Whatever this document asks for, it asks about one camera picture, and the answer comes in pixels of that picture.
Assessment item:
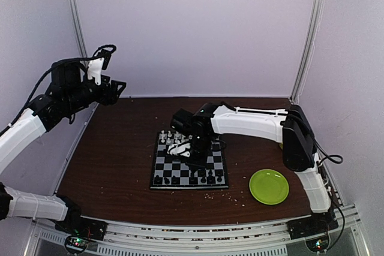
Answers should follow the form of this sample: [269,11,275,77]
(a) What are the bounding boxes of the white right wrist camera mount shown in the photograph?
[167,141,191,158]

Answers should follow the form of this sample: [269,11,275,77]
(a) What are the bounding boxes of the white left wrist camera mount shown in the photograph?
[86,56,109,86]

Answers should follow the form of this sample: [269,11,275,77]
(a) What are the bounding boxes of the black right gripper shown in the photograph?
[185,134,212,171]

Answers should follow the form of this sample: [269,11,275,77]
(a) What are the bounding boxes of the front aluminium rail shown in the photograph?
[22,205,374,255]

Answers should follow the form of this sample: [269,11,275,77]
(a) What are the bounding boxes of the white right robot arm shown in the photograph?
[167,102,343,233]

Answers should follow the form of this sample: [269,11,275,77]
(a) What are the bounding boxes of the green plate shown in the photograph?
[248,169,290,206]

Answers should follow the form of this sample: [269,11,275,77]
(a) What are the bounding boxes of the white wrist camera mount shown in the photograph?
[167,141,191,158]
[86,56,109,86]

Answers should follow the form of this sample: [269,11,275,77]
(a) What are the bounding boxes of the aluminium frame post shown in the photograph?
[289,0,325,104]
[68,0,88,57]

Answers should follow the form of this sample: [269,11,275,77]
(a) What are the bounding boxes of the right aluminium frame post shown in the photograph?
[289,0,325,104]

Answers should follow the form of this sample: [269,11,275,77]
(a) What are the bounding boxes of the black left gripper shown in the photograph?
[64,74,126,112]

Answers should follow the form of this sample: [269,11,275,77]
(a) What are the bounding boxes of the black and white chessboard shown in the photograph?
[149,130,229,189]

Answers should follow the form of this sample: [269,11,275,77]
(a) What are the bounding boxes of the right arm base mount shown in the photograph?
[287,210,338,254]

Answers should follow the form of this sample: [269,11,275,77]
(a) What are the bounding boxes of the left aluminium frame post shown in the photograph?
[68,0,88,57]

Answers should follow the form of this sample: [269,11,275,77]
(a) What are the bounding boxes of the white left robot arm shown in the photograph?
[1,44,126,234]

